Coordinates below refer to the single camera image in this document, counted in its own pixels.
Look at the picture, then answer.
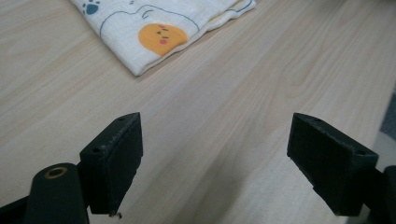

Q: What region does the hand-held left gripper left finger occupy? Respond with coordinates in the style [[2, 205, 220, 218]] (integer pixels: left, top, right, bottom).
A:
[[79, 112, 144, 217]]

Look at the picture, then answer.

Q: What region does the white printed cloth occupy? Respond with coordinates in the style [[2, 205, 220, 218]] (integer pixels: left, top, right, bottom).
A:
[[70, 0, 258, 77]]

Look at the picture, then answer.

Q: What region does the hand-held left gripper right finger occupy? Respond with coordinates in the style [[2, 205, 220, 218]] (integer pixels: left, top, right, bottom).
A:
[[286, 112, 380, 217]]

